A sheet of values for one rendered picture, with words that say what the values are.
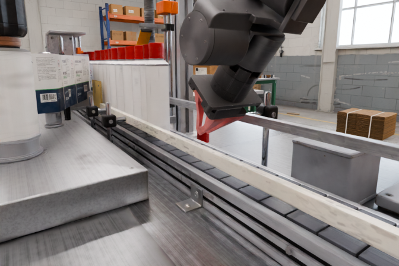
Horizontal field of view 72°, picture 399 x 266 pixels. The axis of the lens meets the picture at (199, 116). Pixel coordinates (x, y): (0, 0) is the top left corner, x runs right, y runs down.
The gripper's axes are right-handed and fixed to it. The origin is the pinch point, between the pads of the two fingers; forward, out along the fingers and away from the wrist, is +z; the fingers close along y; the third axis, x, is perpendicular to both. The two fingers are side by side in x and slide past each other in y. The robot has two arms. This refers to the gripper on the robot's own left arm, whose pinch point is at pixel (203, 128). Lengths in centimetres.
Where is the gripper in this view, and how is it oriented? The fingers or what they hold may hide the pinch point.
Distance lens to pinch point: 46.7
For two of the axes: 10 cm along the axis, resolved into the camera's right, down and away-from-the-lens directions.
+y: -8.2, 1.0, -5.7
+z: -3.7, 6.6, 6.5
